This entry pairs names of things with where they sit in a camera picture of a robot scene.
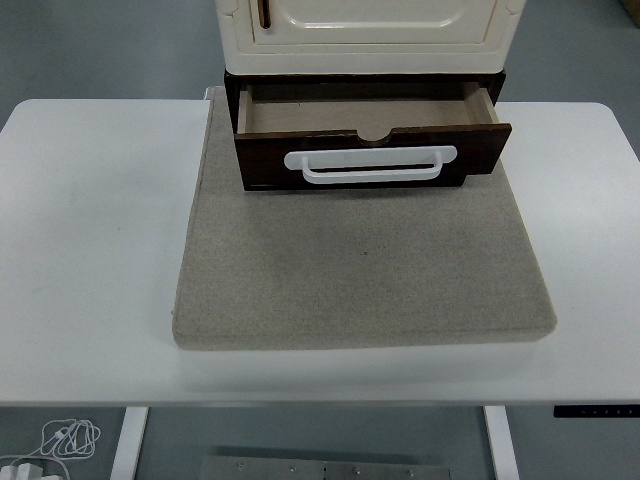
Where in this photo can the dark brown wooden drawer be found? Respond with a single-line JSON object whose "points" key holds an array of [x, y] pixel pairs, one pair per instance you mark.
{"points": [[260, 160]]}

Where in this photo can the cream plastic cabinet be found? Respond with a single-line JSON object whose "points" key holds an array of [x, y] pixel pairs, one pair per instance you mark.
{"points": [[370, 55]]}

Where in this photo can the beige fabric mat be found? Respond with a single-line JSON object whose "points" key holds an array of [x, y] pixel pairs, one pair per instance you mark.
{"points": [[360, 270]]}

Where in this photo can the grey metal plate with screws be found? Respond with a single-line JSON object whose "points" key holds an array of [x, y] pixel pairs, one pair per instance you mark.
{"points": [[325, 470]]}

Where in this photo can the white table leg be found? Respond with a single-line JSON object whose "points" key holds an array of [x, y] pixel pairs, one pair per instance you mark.
{"points": [[501, 445], [129, 445]]}

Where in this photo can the black table control panel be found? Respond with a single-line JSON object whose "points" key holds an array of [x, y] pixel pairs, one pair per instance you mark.
{"points": [[595, 412]]}

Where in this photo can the white charger plug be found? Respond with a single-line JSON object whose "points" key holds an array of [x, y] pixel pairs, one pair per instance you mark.
{"points": [[25, 471]]}

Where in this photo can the cardboard box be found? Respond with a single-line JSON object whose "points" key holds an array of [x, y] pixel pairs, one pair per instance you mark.
{"points": [[632, 9]]}

